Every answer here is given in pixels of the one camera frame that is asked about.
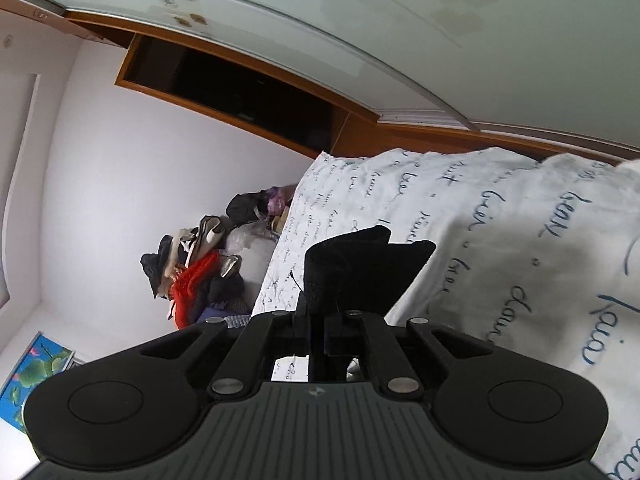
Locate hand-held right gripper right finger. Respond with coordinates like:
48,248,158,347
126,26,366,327
324,310,496,400

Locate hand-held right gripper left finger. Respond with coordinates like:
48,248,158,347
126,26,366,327
140,292,313,402

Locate black pants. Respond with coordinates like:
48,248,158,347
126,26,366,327
304,225,437,383

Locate pile of clothes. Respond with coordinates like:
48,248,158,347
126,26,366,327
140,185,298,331

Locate white printed bedsheet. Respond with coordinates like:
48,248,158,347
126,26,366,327
250,147,640,480

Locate white wardrobe door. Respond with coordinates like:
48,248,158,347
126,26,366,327
0,0,640,133

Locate wooden door frame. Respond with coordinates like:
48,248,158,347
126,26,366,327
115,32,381,161

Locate blue lotus wall poster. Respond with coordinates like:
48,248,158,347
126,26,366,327
0,331,77,433

